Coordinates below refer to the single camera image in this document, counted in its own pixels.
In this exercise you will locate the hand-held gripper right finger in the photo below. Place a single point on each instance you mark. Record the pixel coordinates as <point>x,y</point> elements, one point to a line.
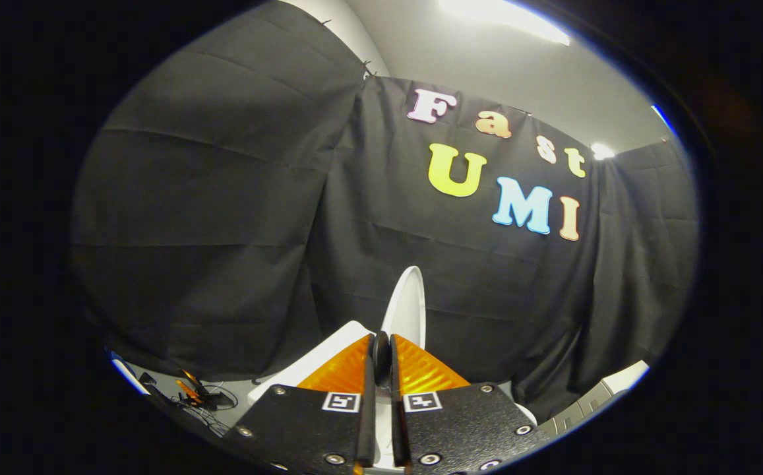
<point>399,429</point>

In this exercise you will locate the black backdrop cloth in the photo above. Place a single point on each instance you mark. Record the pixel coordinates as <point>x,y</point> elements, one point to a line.
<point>223,231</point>

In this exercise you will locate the orange black device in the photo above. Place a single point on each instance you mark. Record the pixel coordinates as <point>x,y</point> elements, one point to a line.
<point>191,389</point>

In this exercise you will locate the black round lid knob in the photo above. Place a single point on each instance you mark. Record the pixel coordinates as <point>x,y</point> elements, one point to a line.
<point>381,359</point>

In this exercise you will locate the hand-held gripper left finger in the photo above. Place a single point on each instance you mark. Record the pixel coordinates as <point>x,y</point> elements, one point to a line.
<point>368,422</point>

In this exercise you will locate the white toilet bowl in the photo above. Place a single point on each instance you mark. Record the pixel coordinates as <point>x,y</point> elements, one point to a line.
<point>525,415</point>

